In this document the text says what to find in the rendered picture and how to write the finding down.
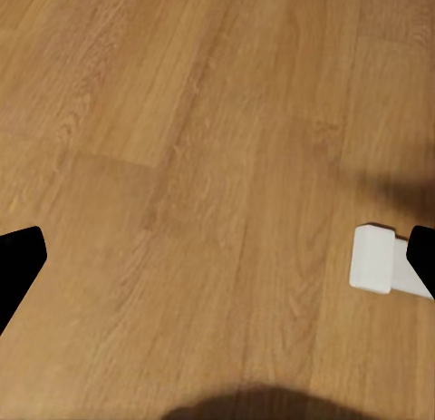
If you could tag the desk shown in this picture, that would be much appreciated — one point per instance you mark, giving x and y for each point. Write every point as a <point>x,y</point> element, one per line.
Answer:
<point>379,263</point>

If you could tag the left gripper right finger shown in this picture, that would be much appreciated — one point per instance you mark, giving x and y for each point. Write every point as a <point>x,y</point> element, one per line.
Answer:
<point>421,255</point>

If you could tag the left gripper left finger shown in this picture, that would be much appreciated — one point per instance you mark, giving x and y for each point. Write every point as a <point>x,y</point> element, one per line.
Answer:
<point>22,256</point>

